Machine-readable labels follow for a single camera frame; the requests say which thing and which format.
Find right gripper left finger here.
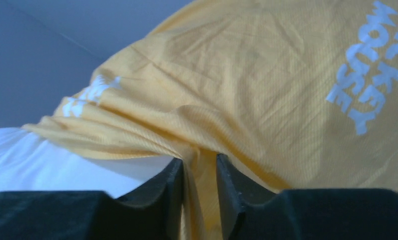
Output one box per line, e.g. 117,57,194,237
0,158,184,240

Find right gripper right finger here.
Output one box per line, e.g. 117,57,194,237
216,154,398,240

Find yellow printed pillowcase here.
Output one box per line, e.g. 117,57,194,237
24,0,398,240

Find white pillow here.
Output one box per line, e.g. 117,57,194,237
0,127,172,198

